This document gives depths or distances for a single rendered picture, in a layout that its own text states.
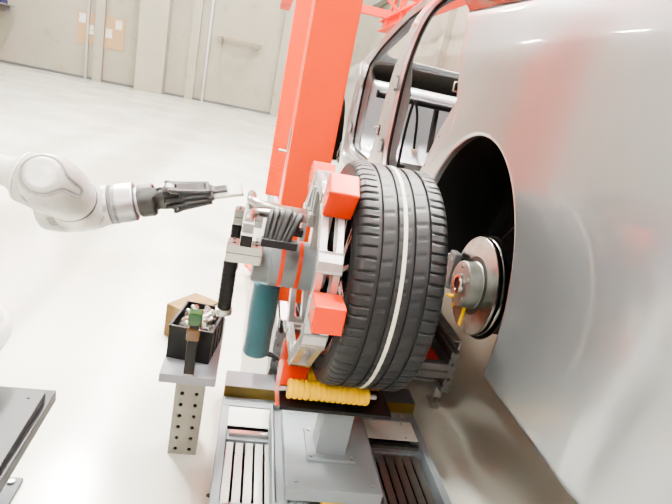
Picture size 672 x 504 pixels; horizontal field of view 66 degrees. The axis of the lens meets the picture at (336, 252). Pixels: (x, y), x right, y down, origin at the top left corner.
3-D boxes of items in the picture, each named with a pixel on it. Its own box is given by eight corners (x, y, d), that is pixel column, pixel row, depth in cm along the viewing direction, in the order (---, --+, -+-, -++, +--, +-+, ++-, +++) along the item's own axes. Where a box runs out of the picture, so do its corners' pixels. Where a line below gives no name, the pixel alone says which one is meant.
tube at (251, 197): (311, 223, 150) (318, 187, 147) (244, 212, 146) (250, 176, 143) (307, 208, 166) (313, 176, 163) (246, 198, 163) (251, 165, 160)
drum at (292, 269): (322, 300, 149) (331, 254, 145) (248, 290, 145) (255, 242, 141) (317, 281, 162) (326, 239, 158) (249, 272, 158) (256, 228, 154)
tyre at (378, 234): (477, 236, 114) (412, 143, 171) (374, 219, 110) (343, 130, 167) (396, 442, 145) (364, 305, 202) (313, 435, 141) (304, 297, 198)
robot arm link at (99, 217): (119, 232, 122) (104, 219, 109) (48, 241, 119) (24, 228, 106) (115, 188, 123) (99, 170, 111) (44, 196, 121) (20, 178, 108)
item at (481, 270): (473, 356, 166) (518, 286, 146) (450, 354, 164) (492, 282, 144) (452, 286, 190) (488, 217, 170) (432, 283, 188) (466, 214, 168)
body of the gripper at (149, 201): (132, 178, 116) (175, 173, 117) (141, 194, 124) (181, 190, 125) (134, 208, 113) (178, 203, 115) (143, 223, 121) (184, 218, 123)
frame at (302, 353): (314, 401, 136) (358, 201, 120) (290, 398, 135) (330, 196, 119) (301, 312, 187) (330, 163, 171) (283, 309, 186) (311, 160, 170)
